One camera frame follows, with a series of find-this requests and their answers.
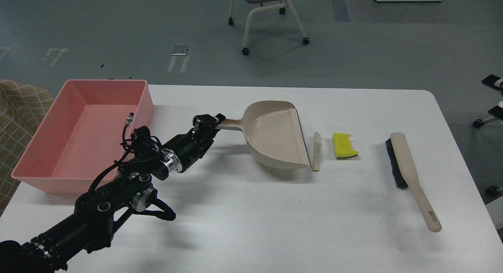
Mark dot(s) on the toast bread slice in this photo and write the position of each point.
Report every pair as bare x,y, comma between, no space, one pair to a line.
316,152

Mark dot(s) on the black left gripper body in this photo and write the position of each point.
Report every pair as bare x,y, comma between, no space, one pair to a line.
190,147

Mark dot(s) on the pink plastic bin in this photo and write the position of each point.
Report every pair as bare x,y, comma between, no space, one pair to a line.
80,136

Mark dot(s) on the beige hand brush black bristles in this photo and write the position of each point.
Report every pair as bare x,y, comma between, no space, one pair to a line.
405,174

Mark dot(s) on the beige plastic dustpan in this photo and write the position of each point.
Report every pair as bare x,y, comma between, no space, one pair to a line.
273,132

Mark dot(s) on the yellow sponge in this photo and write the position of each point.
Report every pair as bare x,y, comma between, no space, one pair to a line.
343,146

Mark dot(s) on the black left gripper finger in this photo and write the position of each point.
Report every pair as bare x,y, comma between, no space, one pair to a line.
217,120
203,125

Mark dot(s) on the beige checkered cloth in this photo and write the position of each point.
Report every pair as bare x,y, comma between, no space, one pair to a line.
22,109

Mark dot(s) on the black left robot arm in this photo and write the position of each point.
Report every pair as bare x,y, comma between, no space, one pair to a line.
120,191

